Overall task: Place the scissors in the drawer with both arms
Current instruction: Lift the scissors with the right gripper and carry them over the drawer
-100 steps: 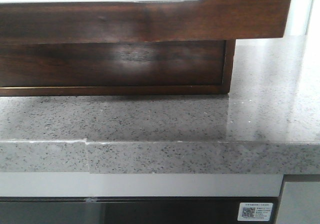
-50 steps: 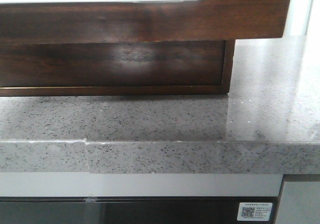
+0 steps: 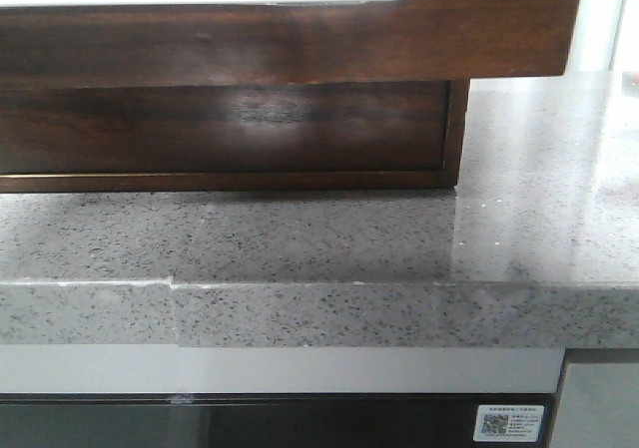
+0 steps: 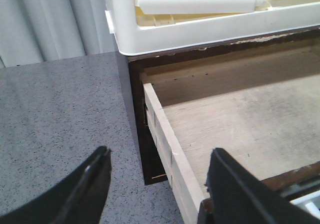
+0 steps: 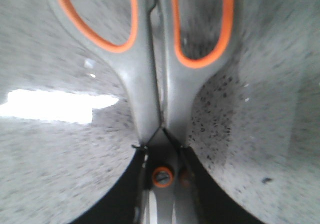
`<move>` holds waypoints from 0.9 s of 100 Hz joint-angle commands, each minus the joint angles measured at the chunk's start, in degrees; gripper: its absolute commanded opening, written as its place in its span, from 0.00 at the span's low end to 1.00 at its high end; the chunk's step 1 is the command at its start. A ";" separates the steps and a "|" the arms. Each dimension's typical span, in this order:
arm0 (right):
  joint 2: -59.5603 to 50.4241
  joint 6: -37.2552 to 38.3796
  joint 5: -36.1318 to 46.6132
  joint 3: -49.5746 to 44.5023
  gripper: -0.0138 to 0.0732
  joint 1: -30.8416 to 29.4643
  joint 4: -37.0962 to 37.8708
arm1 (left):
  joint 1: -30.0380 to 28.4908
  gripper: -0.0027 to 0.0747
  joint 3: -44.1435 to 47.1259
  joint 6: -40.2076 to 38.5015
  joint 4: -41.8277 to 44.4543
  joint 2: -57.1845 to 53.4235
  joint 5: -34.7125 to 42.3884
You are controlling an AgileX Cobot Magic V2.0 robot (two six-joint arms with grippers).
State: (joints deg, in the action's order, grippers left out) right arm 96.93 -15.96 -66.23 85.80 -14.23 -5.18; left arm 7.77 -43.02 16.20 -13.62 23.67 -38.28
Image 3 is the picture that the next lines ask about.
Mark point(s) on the wooden drawer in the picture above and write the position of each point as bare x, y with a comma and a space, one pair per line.
222, 45
342, 127

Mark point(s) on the dark wooden drawer cabinet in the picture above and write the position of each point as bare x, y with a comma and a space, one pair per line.
445, 176

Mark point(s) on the white QR code sticker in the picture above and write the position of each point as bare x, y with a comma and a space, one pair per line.
508, 423

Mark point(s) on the white curtain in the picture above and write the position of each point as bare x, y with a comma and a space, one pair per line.
605, 37

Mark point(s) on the grey cabinet panel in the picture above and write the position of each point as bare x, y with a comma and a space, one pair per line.
597, 400

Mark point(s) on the dark glass oven front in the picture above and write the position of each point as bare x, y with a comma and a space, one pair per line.
255, 420

